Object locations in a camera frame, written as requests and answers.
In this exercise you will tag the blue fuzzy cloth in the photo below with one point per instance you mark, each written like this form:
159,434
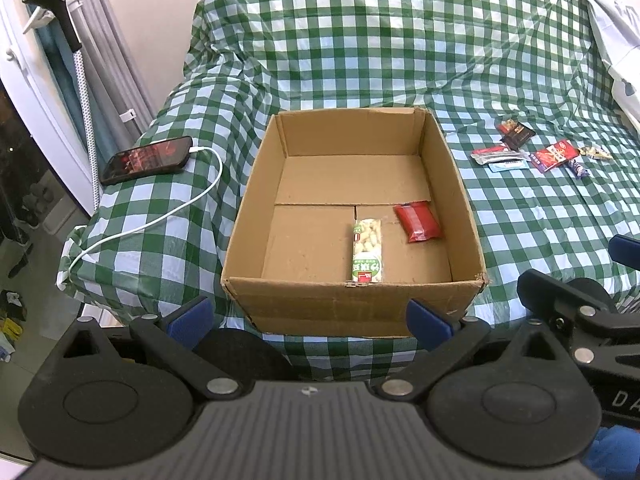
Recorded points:
617,452

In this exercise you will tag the white quilt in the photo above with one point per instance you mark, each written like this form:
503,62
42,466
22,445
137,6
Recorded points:
620,35

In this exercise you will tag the brown cardboard box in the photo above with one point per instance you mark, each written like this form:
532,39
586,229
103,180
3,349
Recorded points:
350,310

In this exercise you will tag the silver stick snack packet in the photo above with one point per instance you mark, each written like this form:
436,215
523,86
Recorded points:
500,158

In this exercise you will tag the red printed snack packet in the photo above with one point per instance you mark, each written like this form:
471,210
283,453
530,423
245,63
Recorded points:
552,155

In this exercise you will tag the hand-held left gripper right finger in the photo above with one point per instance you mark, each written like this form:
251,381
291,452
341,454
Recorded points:
430,322

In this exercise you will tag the plain red snack packet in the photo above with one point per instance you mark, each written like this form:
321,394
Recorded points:
417,222

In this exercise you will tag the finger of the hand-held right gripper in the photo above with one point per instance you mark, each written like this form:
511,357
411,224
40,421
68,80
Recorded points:
542,287
624,249

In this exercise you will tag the black smartphone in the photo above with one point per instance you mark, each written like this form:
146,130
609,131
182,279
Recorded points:
145,160

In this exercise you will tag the green white checked blanket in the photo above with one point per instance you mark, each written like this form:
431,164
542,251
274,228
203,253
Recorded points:
400,35

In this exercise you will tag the light blue stick packet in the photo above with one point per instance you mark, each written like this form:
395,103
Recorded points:
507,165

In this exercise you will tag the purple candy packet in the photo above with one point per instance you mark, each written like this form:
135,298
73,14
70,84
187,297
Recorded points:
579,168

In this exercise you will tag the black snack packet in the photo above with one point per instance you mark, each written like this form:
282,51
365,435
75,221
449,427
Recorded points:
521,136

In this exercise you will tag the small red tan snack packet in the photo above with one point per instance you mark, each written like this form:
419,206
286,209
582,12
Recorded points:
507,126

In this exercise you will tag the white plastic clip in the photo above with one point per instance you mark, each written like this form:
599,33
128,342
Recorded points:
127,116

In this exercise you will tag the green white peanut packet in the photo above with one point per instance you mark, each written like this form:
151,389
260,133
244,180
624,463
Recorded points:
367,247

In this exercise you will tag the red white strip snack packet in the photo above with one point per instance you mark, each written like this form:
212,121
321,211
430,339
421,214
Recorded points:
492,150

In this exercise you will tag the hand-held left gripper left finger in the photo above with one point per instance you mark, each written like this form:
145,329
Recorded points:
192,319

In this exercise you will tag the gold wrapped candy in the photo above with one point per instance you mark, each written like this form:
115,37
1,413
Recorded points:
595,152

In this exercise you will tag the white wardrobe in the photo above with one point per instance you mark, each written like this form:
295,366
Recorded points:
30,100

